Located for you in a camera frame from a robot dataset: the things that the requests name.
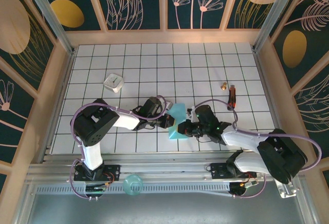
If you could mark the aluminium frame rail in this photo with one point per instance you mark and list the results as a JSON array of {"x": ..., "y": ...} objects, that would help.
[{"x": 167, "y": 168}]

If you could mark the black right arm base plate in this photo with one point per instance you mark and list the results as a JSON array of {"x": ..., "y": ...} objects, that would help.
[{"x": 218, "y": 171}]

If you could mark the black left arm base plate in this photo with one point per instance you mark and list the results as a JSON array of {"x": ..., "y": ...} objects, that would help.
[{"x": 114, "y": 172}]

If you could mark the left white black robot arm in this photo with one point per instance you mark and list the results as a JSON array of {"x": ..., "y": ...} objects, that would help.
[{"x": 126, "y": 121}]

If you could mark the aluminium table side rail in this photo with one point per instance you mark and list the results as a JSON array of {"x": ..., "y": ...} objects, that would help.
[
  {"x": 64, "y": 80},
  {"x": 265, "y": 80}
]

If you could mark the white square clock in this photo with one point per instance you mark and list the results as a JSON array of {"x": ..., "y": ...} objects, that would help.
[{"x": 113, "y": 82}]

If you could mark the clear acrylic holder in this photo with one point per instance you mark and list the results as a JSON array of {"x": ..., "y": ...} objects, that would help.
[{"x": 288, "y": 190}]

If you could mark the light blue paper sheet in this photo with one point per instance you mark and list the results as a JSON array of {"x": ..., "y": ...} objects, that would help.
[{"x": 178, "y": 112}]

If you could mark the aluminium corner post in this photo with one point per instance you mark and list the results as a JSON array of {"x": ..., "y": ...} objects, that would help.
[
  {"x": 280, "y": 8},
  {"x": 44, "y": 8}
]

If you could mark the small brass knob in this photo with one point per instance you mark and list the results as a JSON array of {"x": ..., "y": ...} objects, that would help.
[{"x": 223, "y": 86}]

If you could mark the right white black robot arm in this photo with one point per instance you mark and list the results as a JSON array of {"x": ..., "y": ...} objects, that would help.
[{"x": 239, "y": 138}]

